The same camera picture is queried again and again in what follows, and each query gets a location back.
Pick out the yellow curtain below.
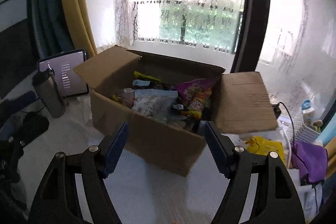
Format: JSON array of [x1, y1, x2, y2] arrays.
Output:
[[62, 0, 97, 57]]

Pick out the black window frame post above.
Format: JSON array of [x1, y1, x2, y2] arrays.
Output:
[[231, 0, 270, 73]]

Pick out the teal curtain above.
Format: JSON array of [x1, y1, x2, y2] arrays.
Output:
[[27, 0, 75, 59]]

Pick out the tablet with dark screen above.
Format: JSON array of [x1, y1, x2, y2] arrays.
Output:
[[37, 49, 89, 98]]

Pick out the purple cloth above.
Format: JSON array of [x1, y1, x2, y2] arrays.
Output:
[[291, 142, 327, 185]]

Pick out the white blue printed snack bag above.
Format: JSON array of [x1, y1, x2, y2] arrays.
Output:
[[131, 89, 178, 123]]

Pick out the black yellow snack bag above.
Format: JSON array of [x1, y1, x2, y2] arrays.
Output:
[[132, 71, 171, 90]]

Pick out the black charger cable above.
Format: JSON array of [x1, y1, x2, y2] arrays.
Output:
[[277, 101, 296, 146]]

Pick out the yellow wet wipes pack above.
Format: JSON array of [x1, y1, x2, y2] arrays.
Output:
[[245, 136, 285, 163]]

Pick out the purple snack bag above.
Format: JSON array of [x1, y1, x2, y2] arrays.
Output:
[[174, 77, 219, 119]]

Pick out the brown cardboard box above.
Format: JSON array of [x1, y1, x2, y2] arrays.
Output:
[[75, 46, 277, 176]]

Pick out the black power adapter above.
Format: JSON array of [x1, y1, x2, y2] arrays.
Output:
[[272, 104, 281, 119]]

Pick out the pink white snack bag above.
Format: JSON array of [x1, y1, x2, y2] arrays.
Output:
[[112, 88, 135, 108]]

